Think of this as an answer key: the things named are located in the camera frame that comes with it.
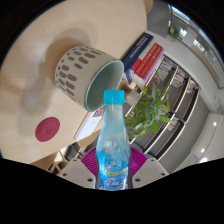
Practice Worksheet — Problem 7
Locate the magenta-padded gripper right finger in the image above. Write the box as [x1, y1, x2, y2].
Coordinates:
[128, 147, 170, 190]

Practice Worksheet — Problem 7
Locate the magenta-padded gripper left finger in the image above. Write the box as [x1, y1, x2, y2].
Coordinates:
[58, 147, 101, 190]

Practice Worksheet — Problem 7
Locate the clear bottle with cyan cap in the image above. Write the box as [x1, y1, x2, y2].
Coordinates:
[95, 89, 132, 191]

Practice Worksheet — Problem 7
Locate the light wooden chair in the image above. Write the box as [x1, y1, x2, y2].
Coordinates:
[31, 141, 88, 174]

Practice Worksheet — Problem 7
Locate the flat round red coaster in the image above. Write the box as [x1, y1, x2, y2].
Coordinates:
[34, 116, 61, 143]

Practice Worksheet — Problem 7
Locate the green potted plant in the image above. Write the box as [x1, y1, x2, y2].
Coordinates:
[119, 81, 173, 141]

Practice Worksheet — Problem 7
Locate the group of ceiling lights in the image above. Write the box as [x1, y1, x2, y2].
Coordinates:
[199, 120, 219, 164]

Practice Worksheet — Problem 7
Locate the grey shelf unit with books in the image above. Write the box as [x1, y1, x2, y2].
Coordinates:
[128, 54, 204, 161]

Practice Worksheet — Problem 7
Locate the grey patterned mug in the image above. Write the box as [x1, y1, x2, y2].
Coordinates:
[54, 45, 126, 113]

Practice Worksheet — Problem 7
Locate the pink book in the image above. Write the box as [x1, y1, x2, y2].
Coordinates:
[141, 53, 166, 89]

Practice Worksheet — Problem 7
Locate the red book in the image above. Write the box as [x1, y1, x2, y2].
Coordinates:
[129, 42, 164, 84]

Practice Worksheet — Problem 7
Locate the small green window plant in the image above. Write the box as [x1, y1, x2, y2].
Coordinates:
[168, 24, 184, 41]

